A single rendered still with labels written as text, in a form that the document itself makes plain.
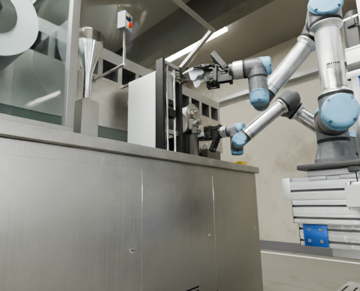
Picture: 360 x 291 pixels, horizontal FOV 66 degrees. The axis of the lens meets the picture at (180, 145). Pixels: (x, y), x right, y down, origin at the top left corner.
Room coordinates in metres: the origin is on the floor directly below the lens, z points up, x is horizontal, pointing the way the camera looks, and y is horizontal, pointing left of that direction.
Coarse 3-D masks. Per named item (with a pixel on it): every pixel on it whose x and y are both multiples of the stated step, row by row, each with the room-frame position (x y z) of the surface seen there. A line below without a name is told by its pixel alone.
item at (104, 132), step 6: (102, 126) 1.63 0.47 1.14; (102, 132) 1.63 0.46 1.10; (108, 132) 1.66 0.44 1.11; (114, 132) 1.70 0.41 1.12; (120, 132) 1.73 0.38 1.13; (126, 132) 1.77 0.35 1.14; (108, 138) 1.67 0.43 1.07; (114, 138) 1.70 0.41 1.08; (120, 138) 1.73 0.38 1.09; (126, 138) 1.77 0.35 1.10
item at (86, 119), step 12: (84, 48) 1.24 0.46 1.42; (96, 48) 1.26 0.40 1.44; (84, 60) 1.26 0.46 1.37; (96, 60) 1.29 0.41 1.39; (84, 72) 1.27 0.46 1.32; (84, 84) 1.27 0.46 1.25; (84, 96) 1.27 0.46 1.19; (84, 108) 1.24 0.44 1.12; (96, 108) 1.29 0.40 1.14; (84, 120) 1.24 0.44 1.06; (96, 120) 1.29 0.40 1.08; (84, 132) 1.24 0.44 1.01; (96, 132) 1.29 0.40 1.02
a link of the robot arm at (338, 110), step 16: (320, 0) 0.91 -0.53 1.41; (336, 0) 0.89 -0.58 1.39; (320, 16) 0.92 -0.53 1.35; (336, 16) 0.91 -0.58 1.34; (320, 32) 0.94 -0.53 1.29; (336, 32) 0.92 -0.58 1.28; (320, 48) 0.95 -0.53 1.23; (336, 48) 0.92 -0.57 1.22; (320, 64) 0.96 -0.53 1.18; (336, 64) 0.92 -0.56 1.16; (320, 80) 0.97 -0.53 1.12; (336, 80) 0.92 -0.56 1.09; (320, 96) 0.96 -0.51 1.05; (336, 96) 0.90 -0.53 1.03; (352, 96) 0.90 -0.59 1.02; (320, 112) 0.96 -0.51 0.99; (336, 112) 0.91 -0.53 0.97; (352, 112) 0.89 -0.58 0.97; (336, 128) 0.94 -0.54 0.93
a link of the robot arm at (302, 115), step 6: (300, 102) 1.57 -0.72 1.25; (300, 108) 1.56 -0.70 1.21; (282, 114) 1.64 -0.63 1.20; (288, 114) 1.59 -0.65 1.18; (294, 114) 1.57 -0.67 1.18; (300, 114) 1.57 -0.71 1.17; (306, 114) 1.57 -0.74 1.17; (312, 114) 1.57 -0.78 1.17; (300, 120) 1.59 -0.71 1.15; (306, 120) 1.57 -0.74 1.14; (312, 120) 1.56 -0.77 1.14; (306, 126) 1.61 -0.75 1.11; (312, 126) 1.58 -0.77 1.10
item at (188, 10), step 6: (174, 0) 1.54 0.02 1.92; (180, 0) 1.58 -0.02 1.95; (180, 6) 1.59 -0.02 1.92; (186, 6) 1.61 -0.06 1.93; (192, 12) 1.67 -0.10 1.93; (198, 18) 1.73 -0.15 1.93; (204, 24) 1.79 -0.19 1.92; (210, 30) 1.86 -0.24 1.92; (210, 36) 1.91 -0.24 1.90; (204, 42) 1.93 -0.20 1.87; (198, 48) 1.96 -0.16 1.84; (192, 54) 1.99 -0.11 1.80; (186, 60) 2.02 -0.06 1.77; (192, 60) 2.03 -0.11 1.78
